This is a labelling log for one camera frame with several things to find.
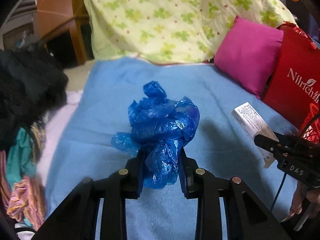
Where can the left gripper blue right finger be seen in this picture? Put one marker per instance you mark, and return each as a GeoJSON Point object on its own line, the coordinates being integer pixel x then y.
{"type": "Point", "coordinates": [187, 175]}

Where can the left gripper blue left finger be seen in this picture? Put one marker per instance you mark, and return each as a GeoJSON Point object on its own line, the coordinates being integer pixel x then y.
{"type": "Point", "coordinates": [134, 179]}

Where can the blue plastic bag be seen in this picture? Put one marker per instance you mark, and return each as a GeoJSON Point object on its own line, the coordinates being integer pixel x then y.
{"type": "Point", "coordinates": [162, 127]}

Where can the white long medicine box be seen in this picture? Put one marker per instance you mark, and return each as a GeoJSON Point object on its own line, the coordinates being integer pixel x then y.
{"type": "Point", "coordinates": [251, 122]}

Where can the red plastic mesh basket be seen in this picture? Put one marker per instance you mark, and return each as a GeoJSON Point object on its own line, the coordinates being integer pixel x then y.
{"type": "Point", "coordinates": [309, 130]}

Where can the light blue towel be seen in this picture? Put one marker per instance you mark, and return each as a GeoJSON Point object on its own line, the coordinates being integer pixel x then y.
{"type": "Point", "coordinates": [220, 145]}

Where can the red Nilrich paper bag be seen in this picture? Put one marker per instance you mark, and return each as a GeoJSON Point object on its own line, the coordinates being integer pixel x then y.
{"type": "Point", "coordinates": [294, 84]}

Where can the magenta pillow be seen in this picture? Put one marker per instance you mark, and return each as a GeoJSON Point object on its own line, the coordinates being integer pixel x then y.
{"type": "Point", "coordinates": [248, 54]}

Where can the red plastic bag behind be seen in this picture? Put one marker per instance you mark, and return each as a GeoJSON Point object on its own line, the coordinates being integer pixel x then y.
{"type": "Point", "coordinates": [298, 30]}

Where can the black clothes pile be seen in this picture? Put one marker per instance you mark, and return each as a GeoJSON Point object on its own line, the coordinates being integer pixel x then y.
{"type": "Point", "coordinates": [31, 84]}

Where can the green clover quilt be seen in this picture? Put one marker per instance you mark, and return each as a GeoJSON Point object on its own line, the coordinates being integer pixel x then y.
{"type": "Point", "coordinates": [173, 31]}

